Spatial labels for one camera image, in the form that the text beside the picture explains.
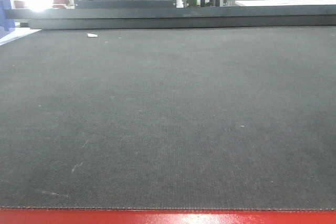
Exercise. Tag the dark grey woven mat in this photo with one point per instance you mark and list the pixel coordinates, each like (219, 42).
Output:
(169, 119)

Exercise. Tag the white paper scrap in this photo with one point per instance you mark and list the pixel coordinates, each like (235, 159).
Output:
(90, 35)

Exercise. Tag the white desk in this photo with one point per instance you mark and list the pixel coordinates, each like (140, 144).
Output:
(251, 3)

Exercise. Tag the blue plastic bin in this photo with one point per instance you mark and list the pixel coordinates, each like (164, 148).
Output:
(7, 25)

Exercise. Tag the black metal frame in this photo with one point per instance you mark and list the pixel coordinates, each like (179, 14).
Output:
(123, 14)

